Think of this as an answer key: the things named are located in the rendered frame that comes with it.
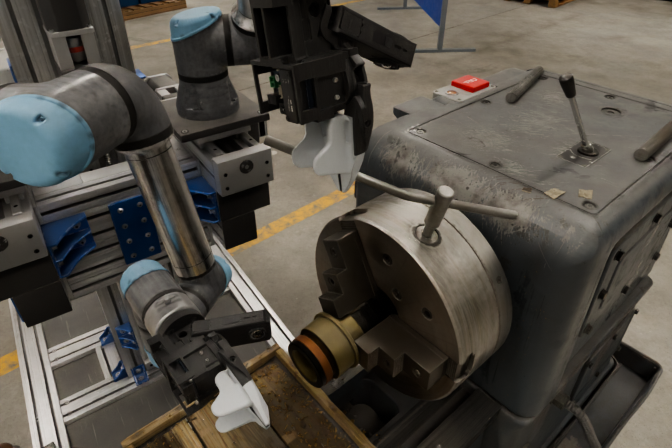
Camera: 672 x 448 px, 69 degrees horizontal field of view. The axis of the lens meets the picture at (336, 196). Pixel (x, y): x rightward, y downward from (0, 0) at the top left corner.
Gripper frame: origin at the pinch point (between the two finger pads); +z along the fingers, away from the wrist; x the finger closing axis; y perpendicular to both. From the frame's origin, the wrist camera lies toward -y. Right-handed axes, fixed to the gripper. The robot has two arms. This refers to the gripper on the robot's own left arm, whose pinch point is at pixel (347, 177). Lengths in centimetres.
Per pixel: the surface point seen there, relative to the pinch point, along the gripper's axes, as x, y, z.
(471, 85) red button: -26, -57, 6
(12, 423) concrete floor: -141, 53, 114
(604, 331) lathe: 8, -56, 53
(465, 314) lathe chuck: 6.5, -12.1, 22.5
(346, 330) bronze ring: -5.0, -0.8, 24.9
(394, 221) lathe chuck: -5.6, -12.1, 12.7
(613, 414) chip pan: 9, -67, 86
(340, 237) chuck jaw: -11.3, -6.5, 14.9
